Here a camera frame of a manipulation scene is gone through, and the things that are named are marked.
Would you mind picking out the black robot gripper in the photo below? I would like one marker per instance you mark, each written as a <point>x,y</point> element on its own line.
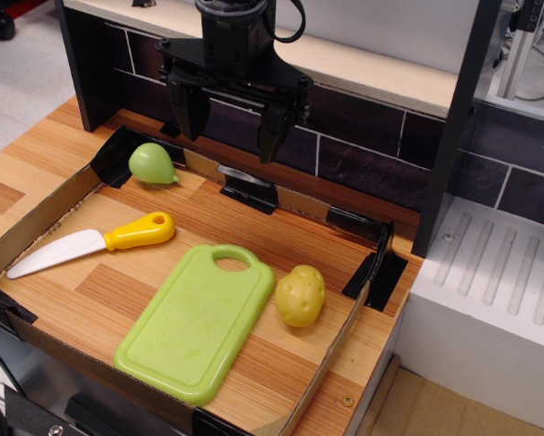
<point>235,58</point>

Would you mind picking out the yellow handled white toy knife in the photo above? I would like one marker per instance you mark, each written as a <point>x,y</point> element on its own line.
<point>153,228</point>

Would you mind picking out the green plastic cutting board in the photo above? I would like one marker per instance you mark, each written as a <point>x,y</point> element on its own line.
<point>188,336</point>

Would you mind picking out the cardboard fence with black tape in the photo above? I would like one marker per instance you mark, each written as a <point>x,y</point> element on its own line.
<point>60,327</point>

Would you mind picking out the green toy pear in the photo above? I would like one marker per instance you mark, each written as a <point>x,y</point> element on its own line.
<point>151,163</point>

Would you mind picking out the yellow toy potato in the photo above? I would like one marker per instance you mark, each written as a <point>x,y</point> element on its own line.
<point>300,295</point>

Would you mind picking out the black caster wheel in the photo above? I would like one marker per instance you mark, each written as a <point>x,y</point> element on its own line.
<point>7,26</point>

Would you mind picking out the white dish drainer sink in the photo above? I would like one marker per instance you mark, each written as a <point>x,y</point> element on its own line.
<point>474,319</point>

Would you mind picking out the dark frame wooden shelf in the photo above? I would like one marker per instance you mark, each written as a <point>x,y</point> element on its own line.
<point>366,133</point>

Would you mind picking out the aluminium profile post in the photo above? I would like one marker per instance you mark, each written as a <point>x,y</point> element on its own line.
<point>527,26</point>

